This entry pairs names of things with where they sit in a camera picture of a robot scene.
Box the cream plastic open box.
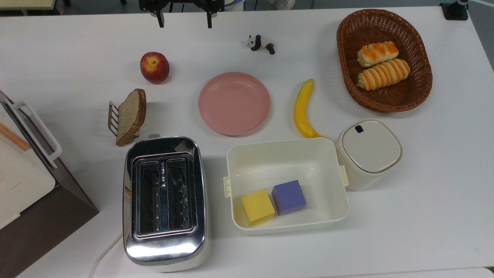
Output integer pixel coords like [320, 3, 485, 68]
[223, 137, 350, 236]

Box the brown wicker basket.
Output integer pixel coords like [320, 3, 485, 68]
[336, 9, 433, 113]

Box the brown bread slice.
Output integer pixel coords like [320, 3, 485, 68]
[116, 88, 147, 147]

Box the red apple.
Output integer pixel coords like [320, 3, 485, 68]
[140, 52, 170, 85]

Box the panda figurine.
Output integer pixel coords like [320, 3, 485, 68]
[246, 34, 276, 55]

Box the pale yellow table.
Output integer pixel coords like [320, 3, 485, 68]
[0, 0, 57, 11]

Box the cream toy oven cabinet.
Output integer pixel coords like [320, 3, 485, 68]
[0, 102, 56, 230]

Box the tan latch strip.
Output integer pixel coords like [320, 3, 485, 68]
[0, 122, 32, 152]

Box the white cabinet handle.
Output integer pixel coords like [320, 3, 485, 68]
[11, 101, 63, 169]

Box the purple cube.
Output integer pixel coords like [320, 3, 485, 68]
[271, 180, 307, 216]

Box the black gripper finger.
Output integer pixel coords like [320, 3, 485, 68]
[193, 0, 225, 29]
[139, 0, 170, 28]

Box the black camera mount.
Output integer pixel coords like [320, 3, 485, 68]
[440, 0, 470, 21]

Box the long striped bread roll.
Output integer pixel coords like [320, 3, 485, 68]
[356, 58, 411, 92]

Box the cream lidded bin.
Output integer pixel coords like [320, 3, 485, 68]
[334, 118, 404, 192]

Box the yellow cube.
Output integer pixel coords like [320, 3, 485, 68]
[241, 189, 276, 227]

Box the chrome and cream toaster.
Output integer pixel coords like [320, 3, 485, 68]
[122, 134, 212, 273]

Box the short orange glazed bread roll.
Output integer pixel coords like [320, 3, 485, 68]
[357, 41, 399, 68]

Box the yellow banana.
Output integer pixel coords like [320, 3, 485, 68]
[293, 78, 327, 139]

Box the pink plate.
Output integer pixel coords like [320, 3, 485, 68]
[198, 72, 271, 136]

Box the white toaster power cable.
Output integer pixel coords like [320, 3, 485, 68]
[88, 232, 124, 278]

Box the metal toast rack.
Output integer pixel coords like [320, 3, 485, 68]
[107, 101, 141, 141]

